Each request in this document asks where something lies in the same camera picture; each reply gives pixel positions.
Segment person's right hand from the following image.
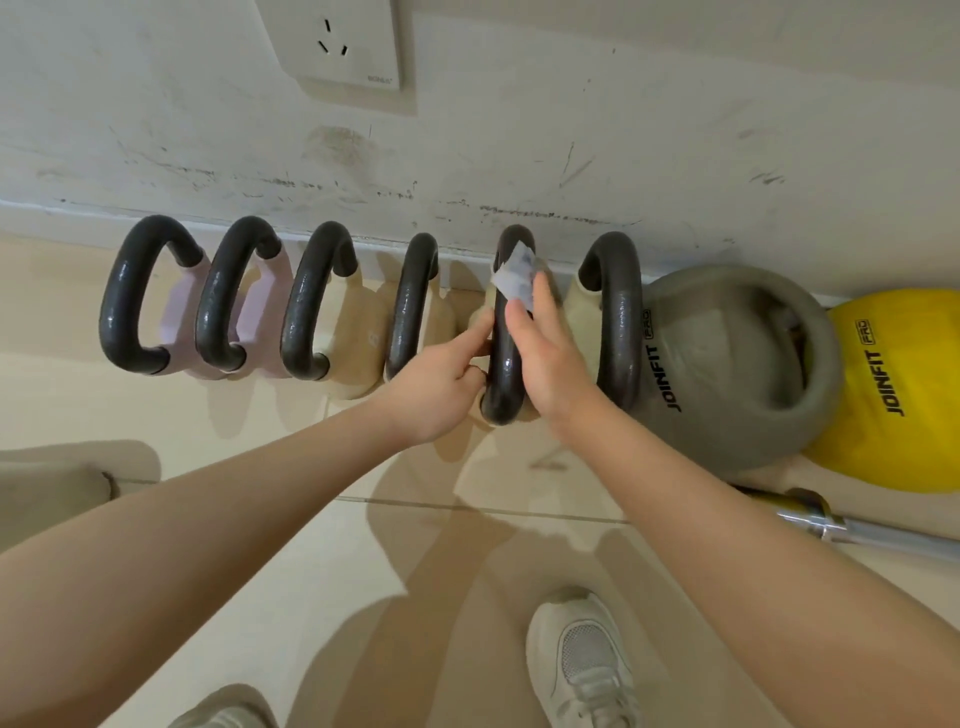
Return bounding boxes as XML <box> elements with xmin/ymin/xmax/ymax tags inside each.
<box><xmin>504</xmin><ymin>270</ymin><xmax>612</xmax><ymax>444</ymax></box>

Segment person's left hand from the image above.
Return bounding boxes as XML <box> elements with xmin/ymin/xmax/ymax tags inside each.
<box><xmin>372</xmin><ymin>307</ymin><xmax>496</xmax><ymax>449</ymax></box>

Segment beige kettlebell with dark handle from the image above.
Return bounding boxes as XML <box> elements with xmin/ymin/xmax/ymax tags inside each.
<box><xmin>280</xmin><ymin>220</ymin><xmax>393</xmax><ymax>401</ymax></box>
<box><xmin>384</xmin><ymin>232</ymin><xmax>468</xmax><ymax>384</ymax></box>
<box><xmin>561</xmin><ymin>231</ymin><xmax>646</xmax><ymax>414</ymax></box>
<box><xmin>466</xmin><ymin>225</ymin><xmax>564</xmax><ymax>427</ymax></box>

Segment white wet wipe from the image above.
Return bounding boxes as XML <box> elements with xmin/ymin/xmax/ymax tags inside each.
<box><xmin>491</xmin><ymin>241</ymin><xmax>543</xmax><ymax>315</ymax></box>

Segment person's right forearm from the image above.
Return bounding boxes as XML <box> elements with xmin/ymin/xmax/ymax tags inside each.
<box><xmin>558</xmin><ymin>390</ymin><xmax>960</xmax><ymax>728</ymax></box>

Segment person's left forearm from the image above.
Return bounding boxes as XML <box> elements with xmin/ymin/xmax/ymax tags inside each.
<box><xmin>0</xmin><ymin>401</ymin><xmax>410</xmax><ymax>728</ymax></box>

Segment large grey soft kettlebell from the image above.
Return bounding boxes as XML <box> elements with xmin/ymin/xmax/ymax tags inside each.
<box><xmin>639</xmin><ymin>264</ymin><xmax>846</xmax><ymax>495</ymax></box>

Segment person's white right shoe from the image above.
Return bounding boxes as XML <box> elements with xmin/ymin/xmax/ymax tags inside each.
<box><xmin>525</xmin><ymin>586</ymin><xmax>643</xmax><ymax>728</ymax></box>

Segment person's white shoe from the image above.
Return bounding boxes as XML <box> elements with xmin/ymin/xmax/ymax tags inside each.
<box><xmin>168</xmin><ymin>683</ymin><xmax>280</xmax><ymax>728</ymax></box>
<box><xmin>525</xmin><ymin>586</ymin><xmax>643</xmax><ymax>728</ymax></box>

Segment yellow soft kettlebell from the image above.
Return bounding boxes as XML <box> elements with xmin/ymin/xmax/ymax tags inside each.
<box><xmin>804</xmin><ymin>288</ymin><xmax>960</xmax><ymax>495</ymax></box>

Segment chrome barbell bar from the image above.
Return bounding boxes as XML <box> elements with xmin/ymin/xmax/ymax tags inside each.
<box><xmin>731</xmin><ymin>484</ymin><xmax>960</xmax><ymax>565</ymax></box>

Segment person's white left shoe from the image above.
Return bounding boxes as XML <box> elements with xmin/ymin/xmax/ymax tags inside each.
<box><xmin>168</xmin><ymin>683</ymin><xmax>280</xmax><ymax>728</ymax></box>

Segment beige block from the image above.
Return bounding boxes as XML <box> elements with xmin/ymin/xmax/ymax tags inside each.
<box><xmin>0</xmin><ymin>466</ymin><xmax>120</xmax><ymax>555</ymax></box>

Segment pink kettlebell with dark handle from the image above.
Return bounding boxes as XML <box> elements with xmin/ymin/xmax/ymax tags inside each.
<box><xmin>99</xmin><ymin>215</ymin><xmax>226</xmax><ymax>381</ymax></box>
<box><xmin>195</xmin><ymin>216</ymin><xmax>295</xmax><ymax>378</ymax></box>

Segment white wall socket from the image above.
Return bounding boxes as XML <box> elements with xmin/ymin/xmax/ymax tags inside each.
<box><xmin>255</xmin><ymin>0</ymin><xmax>403</xmax><ymax>92</ymax></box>

